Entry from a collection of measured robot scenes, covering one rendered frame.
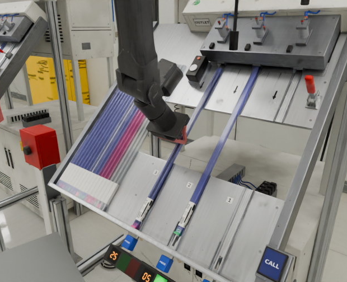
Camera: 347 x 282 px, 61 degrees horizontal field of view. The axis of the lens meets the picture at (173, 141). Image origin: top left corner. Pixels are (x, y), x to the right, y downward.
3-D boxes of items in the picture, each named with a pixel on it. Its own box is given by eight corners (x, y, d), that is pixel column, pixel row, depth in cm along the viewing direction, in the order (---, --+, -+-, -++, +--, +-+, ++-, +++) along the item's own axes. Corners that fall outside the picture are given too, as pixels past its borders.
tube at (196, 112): (137, 230, 72) (135, 228, 71) (134, 228, 73) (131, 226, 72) (223, 70, 87) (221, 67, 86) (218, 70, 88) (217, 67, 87)
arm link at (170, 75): (113, 78, 60) (146, 93, 56) (145, 36, 62) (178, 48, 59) (134, 107, 70) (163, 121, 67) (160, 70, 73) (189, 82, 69)
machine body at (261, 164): (273, 393, 102) (301, 250, 80) (131, 290, 142) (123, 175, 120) (320, 277, 150) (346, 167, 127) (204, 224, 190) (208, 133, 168)
